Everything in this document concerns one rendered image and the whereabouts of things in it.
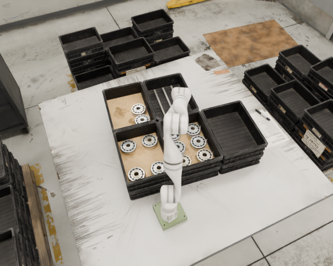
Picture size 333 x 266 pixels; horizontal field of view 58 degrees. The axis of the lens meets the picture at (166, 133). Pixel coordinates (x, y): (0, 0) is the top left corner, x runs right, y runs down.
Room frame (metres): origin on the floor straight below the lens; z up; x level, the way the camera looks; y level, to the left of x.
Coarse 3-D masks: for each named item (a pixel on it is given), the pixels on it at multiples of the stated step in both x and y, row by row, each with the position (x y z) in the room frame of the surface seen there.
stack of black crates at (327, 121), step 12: (312, 108) 1.64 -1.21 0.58; (324, 108) 1.71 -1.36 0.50; (300, 120) 1.60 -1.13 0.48; (312, 120) 1.51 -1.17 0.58; (324, 120) 1.58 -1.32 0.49; (300, 132) 1.55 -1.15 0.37; (312, 132) 1.47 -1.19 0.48; (324, 132) 1.39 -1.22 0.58; (300, 144) 1.50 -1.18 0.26; (324, 144) 1.35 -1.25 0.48; (312, 156) 1.37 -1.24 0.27; (324, 156) 1.30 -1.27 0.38; (324, 168) 1.28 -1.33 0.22
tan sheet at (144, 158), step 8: (120, 144) 1.15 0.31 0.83; (136, 152) 1.09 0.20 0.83; (144, 152) 1.08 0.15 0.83; (152, 152) 1.08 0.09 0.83; (160, 152) 1.08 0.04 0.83; (128, 160) 1.02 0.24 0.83; (136, 160) 1.02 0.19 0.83; (144, 160) 1.02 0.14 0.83; (152, 160) 1.02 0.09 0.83; (160, 160) 1.02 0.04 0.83; (128, 168) 0.97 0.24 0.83; (144, 168) 0.96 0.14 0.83
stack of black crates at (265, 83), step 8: (264, 64) 2.45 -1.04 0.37; (248, 72) 2.37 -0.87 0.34; (256, 72) 2.41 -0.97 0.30; (264, 72) 2.45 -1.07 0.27; (272, 72) 2.36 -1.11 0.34; (248, 80) 2.28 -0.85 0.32; (256, 80) 2.33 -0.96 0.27; (264, 80) 2.32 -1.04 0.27; (272, 80) 2.32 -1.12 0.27; (280, 80) 2.24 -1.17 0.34; (248, 88) 2.23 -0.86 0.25; (256, 88) 2.15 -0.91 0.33; (264, 88) 2.21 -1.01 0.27; (256, 96) 2.11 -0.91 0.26; (264, 96) 2.03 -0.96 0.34; (264, 104) 2.00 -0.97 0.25
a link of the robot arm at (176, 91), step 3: (177, 87) 1.14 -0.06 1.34; (174, 90) 1.11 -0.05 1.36; (177, 90) 1.12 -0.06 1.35; (180, 90) 1.12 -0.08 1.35; (183, 90) 1.11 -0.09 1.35; (171, 93) 1.12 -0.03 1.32; (174, 93) 1.08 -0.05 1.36; (177, 93) 1.07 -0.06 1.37; (180, 93) 1.10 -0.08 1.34; (174, 96) 1.06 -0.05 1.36; (183, 96) 1.05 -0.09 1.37
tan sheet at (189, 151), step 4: (200, 132) 1.23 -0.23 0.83; (180, 136) 1.20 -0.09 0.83; (184, 136) 1.20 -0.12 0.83; (180, 140) 1.17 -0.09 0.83; (184, 140) 1.17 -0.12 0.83; (188, 140) 1.17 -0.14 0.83; (184, 144) 1.14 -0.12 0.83; (188, 144) 1.14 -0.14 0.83; (188, 148) 1.10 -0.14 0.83; (208, 148) 1.10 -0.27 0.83; (188, 152) 1.08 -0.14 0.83; (192, 152) 1.07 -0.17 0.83; (196, 152) 1.07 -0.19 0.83; (192, 156) 1.04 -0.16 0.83; (204, 156) 1.04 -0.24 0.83; (192, 160) 1.01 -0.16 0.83; (196, 160) 1.01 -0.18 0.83
